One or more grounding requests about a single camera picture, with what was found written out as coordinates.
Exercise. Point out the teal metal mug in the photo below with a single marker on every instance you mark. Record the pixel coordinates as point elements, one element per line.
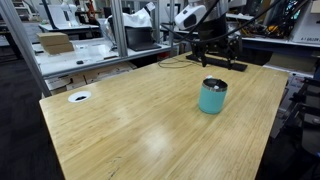
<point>211,101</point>

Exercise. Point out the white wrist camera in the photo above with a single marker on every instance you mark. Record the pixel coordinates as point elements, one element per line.
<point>188,16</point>

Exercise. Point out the aluminium frame post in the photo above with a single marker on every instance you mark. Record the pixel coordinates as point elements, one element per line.
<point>171,20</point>
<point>119,30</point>
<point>156,26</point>
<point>23,50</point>

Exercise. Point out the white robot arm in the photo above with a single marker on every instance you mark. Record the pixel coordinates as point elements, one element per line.
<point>218,8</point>

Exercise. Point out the flattened cardboard boxes pile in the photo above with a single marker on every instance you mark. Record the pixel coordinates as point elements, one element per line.
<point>100,73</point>

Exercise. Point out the white table grommet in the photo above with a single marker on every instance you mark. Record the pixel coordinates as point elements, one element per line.
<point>79,96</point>

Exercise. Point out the small black mouse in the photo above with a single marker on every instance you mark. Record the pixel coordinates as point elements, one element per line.
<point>80,62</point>

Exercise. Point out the black computer keyboard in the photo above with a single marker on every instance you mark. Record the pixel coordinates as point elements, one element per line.
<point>216,62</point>

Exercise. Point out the white background equipment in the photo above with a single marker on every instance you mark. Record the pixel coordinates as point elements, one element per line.
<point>61,15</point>

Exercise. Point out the blue red white sticker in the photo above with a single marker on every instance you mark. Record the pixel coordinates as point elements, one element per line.
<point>209,77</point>

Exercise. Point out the white plastic bag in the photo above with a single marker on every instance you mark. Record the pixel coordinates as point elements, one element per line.
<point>136,18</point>

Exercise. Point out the white workbench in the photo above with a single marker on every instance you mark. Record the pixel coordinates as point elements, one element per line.
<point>86,53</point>

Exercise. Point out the black laptop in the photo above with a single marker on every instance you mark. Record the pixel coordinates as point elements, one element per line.
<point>140,38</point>

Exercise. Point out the long background bench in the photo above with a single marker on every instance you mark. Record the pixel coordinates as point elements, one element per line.
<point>283,41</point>

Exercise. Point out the brown cardboard box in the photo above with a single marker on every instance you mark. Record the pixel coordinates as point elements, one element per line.
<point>60,49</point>
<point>53,38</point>

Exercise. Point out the white machine housing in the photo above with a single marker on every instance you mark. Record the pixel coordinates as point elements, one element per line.
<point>306,30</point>

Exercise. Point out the black metal cart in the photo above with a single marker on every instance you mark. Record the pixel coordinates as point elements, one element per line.
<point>306,110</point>

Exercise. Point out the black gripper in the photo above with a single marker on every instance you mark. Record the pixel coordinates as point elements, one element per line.
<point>215,38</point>

